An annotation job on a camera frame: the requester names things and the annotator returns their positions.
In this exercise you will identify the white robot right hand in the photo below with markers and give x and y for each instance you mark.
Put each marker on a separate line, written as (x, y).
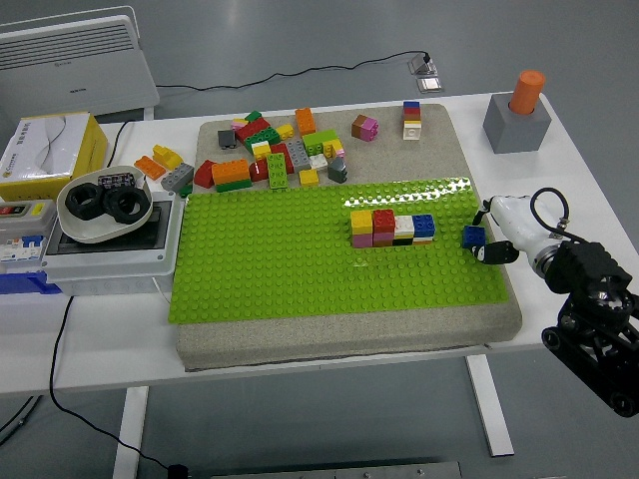
(519, 224)

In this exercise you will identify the blue square brick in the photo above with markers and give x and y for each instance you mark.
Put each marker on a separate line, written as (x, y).
(471, 235)
(424, 224)

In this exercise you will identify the pink square brick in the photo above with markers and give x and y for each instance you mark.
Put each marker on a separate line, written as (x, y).
(371, 131)
(383, 238)

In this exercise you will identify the brown square brick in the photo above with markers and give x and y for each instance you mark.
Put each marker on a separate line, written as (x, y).
(357, 127)

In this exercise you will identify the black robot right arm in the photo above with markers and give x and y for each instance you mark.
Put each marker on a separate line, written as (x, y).
(584, 259)

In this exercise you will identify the green studded baseplate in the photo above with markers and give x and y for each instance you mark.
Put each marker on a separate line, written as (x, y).
(274, 259)

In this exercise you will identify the grey block with hole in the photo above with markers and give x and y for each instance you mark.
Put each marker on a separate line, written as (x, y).
(519, 132)

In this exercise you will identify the white orange flat brick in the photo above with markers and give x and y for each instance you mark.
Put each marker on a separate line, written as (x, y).
(423, 239)

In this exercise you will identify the black flat brick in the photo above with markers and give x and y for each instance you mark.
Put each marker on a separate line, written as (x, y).
(402, 242)

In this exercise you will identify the orange cylinder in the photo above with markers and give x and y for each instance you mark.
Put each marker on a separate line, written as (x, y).
(526, 92)

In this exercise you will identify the red square brick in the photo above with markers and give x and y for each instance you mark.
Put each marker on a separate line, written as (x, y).
(383, 220)

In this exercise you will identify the brown flat brick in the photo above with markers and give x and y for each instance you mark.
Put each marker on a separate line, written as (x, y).
(412, 120)

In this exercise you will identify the red flat brick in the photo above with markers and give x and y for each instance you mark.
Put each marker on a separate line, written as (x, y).
(411, 113)

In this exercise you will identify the magenta square brick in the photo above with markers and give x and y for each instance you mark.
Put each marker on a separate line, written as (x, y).
(362, 240)

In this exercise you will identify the yellow square brick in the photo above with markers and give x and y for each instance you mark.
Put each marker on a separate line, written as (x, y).
(361, 222)

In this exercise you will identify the blue flat brick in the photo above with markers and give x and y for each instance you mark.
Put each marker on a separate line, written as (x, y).
(411, 105)

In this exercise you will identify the metal floor plate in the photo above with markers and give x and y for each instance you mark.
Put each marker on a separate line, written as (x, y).
(430, 85)

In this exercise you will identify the white table leg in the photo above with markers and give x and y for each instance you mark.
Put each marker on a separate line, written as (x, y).
(130, 434)
(491, 409)

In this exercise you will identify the dark grey slope brick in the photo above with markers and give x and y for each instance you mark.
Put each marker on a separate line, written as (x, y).
(338, 170)

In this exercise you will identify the yellow pink brick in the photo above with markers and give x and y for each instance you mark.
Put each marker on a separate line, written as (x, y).
(332, 148)

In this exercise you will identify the white small brick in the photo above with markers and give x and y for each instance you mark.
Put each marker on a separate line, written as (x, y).
(317, 162)

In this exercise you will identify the yellow small brick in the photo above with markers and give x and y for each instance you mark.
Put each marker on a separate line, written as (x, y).
(308, 178)
(284, 132)

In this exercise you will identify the lime green long brick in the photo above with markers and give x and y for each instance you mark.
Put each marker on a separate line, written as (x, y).
(319, 139)

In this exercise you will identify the grey foam mat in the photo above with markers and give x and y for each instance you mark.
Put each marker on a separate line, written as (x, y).
(324, 344)

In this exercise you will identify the light grey long brick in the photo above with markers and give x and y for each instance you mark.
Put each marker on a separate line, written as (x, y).
(298, 157)

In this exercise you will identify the orange long brick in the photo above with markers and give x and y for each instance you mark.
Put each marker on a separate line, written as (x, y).
(305, 121)
(230, 173)

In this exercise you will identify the bright green long brick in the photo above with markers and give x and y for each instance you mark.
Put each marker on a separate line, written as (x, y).
(277, 172)

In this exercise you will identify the yellow white brick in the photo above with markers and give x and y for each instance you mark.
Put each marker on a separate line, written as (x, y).
(261, 150)

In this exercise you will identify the red long brick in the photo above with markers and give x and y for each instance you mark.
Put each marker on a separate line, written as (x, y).
(248, 131)

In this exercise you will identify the green small brick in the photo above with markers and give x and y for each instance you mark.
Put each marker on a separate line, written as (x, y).
(186, 190)
(253, 116)

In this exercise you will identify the dark green flat brick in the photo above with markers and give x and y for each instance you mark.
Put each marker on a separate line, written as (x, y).
(233, 186)

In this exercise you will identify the pink small brick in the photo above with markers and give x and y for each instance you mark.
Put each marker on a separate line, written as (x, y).
(237, 123)

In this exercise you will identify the dark grey square brick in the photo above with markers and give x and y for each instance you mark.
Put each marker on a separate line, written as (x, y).
(227, 139)

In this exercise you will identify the red slope brick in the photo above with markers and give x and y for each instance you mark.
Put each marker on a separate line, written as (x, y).
(203, 174)

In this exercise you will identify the yellow slope brick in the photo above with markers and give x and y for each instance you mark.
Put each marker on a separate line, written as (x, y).
(167, 157)

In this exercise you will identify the small black terminal block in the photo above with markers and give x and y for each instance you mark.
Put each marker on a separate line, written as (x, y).
(117, 179)

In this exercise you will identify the black plastic nut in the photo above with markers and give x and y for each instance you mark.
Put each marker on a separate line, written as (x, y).
(72, 202)
(110, 209)

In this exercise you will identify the white bowl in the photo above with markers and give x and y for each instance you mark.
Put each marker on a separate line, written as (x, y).
(100, 232)

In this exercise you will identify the white panel heater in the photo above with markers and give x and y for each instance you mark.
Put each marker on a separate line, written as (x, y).
(75, 65)

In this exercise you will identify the yellow tissue box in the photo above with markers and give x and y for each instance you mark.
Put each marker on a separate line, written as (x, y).
(30, 149)

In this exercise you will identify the white circuit breaker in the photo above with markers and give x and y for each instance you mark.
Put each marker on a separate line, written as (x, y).
(22, 252)

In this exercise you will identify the blue plastic part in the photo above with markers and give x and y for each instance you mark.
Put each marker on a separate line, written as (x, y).
(25, 284)

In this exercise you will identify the grey electrical enclosure box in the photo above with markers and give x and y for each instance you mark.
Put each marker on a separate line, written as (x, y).
(110, 264)

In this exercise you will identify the grey switch box red button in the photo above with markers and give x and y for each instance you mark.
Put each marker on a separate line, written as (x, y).
(27, 214)

